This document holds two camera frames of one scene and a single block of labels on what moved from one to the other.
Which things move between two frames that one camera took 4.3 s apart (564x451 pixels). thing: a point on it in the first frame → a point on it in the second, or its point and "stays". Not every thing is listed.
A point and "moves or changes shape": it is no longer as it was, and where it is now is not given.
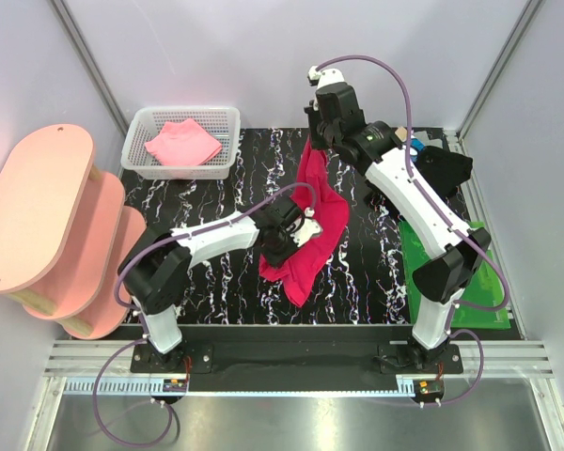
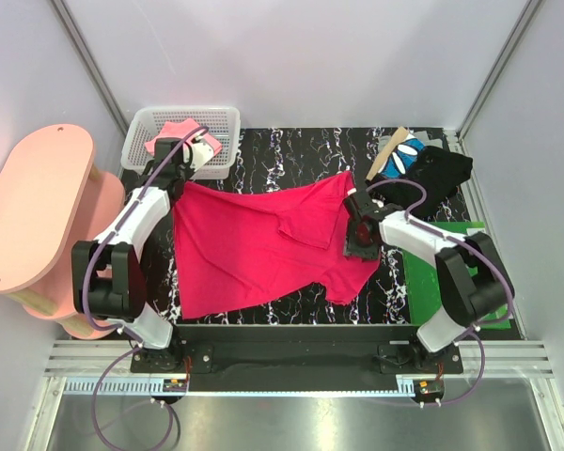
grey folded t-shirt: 423,136 stays
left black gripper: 272,259 → 186,166
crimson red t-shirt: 296,275 moves or changes shape
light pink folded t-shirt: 182,143 stays
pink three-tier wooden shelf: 54,233 stays
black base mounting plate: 298,353 stays
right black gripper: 313,116 → 351,247
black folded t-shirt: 446,169 stays
